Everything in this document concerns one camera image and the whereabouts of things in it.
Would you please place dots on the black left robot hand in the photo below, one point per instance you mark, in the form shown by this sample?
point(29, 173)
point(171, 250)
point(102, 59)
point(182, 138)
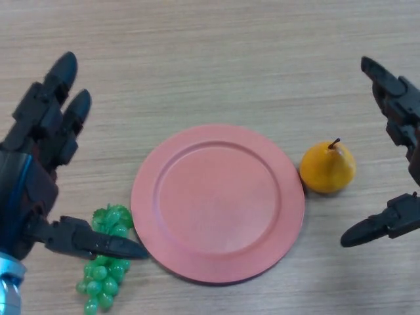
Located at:
point(26, 183)

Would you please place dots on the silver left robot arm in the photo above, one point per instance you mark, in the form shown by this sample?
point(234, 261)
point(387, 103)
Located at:
point(11, 282)

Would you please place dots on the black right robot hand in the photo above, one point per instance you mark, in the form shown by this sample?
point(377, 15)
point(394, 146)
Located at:
point(400, 98)

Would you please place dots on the green grape bunch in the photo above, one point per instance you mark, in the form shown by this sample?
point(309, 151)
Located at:
point(98, 285)

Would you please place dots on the yellow pear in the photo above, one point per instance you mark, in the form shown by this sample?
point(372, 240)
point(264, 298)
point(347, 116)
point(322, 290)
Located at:
point(328, 169)

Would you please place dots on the pink round plate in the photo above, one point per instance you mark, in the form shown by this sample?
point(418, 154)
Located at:
point(216, 206)

